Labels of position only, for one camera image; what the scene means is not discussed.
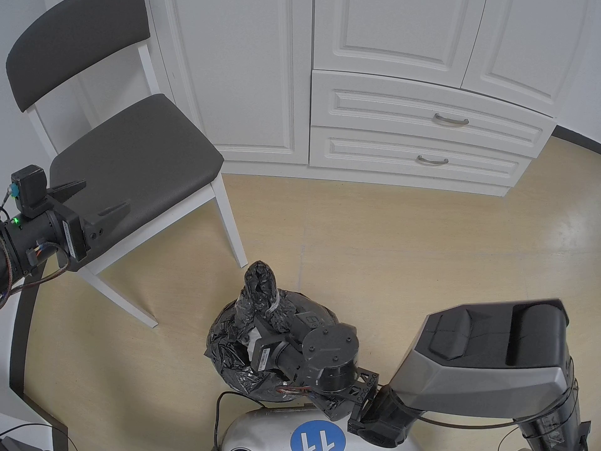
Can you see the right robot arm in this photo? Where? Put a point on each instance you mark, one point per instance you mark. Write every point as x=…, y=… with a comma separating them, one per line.
x=469, y=369

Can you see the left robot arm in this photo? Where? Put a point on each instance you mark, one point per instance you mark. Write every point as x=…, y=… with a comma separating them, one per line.
x=4, y=275

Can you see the white wardrobe with drawers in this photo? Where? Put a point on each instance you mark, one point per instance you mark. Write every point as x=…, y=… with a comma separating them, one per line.
x=385, y=40

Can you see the black plastic bag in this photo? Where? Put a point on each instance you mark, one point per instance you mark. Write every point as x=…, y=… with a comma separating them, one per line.
x=225, y=336

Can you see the black plastic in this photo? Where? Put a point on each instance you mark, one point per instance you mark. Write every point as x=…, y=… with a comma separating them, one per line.
x=258, y=284

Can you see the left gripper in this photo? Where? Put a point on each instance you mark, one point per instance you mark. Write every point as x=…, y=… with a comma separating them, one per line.
x=42, y=240

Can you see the white chair with grey seat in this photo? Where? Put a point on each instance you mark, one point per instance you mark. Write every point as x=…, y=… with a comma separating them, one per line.
x=131, y=158

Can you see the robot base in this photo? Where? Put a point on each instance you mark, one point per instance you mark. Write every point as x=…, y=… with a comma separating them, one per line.
x=263, y=432

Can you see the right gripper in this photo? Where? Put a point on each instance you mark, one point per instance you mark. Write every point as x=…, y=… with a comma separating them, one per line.
x=289, y=357

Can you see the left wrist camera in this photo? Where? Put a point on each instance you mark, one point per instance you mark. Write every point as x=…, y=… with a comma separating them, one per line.
x=30, y=190

